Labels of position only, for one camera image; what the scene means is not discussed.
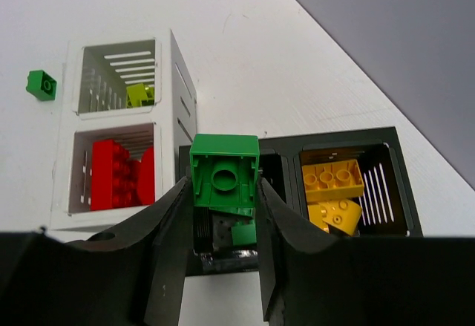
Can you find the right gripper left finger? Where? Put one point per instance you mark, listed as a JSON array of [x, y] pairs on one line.
[[132, 273]]

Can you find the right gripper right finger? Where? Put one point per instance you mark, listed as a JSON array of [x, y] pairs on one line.
[[309, 277]]

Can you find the green printed lego brick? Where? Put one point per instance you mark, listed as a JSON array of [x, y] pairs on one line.
[[224, 170]]

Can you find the yellow oval lego piece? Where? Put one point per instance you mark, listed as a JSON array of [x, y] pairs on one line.
[[342, 215]]

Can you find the white two-compartment container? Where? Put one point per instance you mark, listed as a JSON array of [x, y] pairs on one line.
[[96, 75]]

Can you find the lime curved lego brick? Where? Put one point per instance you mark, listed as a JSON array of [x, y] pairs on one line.
[[139, 95]]

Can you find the red flower lego piece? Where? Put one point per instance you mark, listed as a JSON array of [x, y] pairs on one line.
[[146, 178]]

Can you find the black two-compartment container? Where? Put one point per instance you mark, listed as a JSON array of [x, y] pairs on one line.
[[388, 205]]

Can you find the green sloped lego brick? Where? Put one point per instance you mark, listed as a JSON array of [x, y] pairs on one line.
[[41, 85]]

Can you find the red and green lego stack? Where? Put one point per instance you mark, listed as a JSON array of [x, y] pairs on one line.
[[232, 231]]

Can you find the red 2x4 lego brick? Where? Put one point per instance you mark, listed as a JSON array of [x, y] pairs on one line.
[[114, 177]]

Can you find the orange lego brick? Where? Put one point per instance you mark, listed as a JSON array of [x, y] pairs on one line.
[[335, 180]]

